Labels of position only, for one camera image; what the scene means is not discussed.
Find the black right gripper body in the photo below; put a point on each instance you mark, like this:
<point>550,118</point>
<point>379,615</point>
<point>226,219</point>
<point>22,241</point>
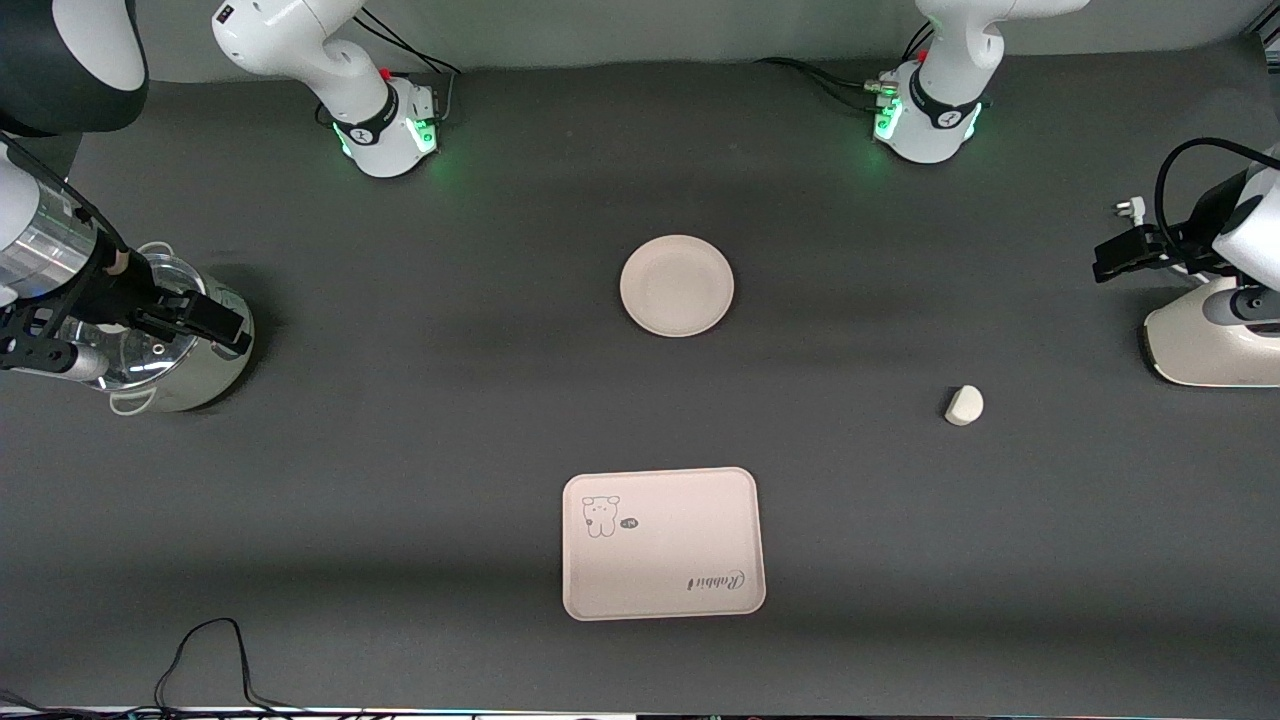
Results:
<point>112,295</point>

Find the white steamed bun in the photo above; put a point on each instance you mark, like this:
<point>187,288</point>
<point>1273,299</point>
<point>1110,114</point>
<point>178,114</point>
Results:
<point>964,405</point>

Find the round beige plate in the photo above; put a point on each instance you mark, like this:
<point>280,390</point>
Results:
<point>677,286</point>

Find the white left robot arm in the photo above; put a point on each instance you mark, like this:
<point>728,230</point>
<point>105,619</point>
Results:
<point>950,60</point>

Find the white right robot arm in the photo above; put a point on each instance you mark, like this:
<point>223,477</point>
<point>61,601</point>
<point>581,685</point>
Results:
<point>300,50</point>

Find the beige rabbit print tray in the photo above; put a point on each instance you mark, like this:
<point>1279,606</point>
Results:
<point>663,543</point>

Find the glass pot lid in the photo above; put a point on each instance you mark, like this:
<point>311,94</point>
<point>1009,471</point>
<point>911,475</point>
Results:
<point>165,345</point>

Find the steel pot with glass lid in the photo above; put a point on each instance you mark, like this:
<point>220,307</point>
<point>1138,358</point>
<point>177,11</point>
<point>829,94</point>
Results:
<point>205,370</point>

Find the white power plug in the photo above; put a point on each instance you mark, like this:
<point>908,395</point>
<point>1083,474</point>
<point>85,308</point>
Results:
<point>1127,208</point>

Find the cream white rounded appliance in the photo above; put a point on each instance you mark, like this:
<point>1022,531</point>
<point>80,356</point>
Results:
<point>1200,355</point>

